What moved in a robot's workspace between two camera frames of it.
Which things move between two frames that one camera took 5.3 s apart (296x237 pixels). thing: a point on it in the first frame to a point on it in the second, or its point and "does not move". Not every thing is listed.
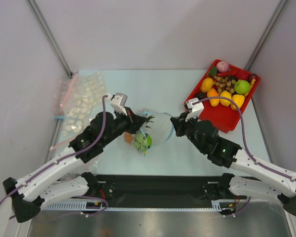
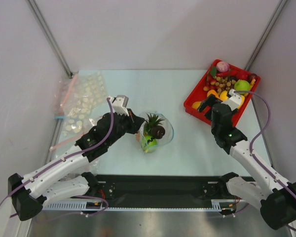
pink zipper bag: x=63 y=93 does not move
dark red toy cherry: x=252 y=76 does not move
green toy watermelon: x=142 y=141 to x=150 y=144
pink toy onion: x=223 y=66 does not move
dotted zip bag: x=85 y=91 does not move
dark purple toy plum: x=201 y=95 to x=158 y=132
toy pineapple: x=129 y=137 to x=150 y=123
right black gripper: x=183 y=126 to x=212 y=103
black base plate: x=162 y=188 does not move
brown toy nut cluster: x=224 y=84 does not move
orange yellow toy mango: x=212 y=92 does not move
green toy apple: x=241 y=87 does not move
